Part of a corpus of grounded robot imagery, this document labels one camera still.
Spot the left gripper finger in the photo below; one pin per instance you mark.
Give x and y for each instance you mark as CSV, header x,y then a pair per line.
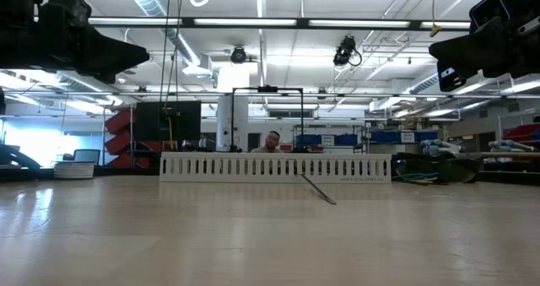
x,y
109,54

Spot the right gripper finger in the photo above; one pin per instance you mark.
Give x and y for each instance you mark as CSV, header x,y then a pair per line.
x,y
476,50

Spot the yellow hanging tag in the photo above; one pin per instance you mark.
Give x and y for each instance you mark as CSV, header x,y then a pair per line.
x,y
435,30

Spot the black monitor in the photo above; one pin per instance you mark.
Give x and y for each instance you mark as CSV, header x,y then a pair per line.
x,y
147,121

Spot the pale material roll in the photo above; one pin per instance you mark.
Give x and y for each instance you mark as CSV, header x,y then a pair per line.
x,y
439,146
506,145

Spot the grey monitor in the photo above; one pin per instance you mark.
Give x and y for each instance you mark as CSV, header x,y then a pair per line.
x,y
86,156

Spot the brown wooden bench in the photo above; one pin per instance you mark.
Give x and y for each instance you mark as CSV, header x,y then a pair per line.
x,y
510,154

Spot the dark safety glasses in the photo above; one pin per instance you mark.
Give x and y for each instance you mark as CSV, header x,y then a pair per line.
x,y
447,168

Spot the blue bin shelf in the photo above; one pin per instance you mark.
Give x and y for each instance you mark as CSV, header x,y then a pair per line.
x,y
388,137

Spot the overhead light bar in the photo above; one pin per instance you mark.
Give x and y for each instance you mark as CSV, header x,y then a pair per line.
x,y
244,22

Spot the white pillar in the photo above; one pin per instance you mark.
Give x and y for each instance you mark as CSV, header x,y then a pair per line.
x,y
240,121

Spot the person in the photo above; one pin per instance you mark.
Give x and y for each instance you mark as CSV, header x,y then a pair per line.
x,y
272,141

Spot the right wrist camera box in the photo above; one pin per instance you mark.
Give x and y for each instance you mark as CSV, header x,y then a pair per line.
x,y
489,9

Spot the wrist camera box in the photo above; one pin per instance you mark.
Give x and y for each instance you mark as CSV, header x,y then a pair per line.
x,y
63,7
489,9

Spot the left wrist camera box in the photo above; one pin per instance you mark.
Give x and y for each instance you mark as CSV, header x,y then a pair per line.
x,y
63,7

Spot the silver ventilation duct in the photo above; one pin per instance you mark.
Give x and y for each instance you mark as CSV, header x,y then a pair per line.
x,y
426,83
145,3

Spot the black ceiling camera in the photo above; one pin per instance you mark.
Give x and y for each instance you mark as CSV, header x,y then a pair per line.
x,y
343,52
238,55

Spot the black station frame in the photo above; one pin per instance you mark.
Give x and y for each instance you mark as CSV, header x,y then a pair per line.
x,y
268,89

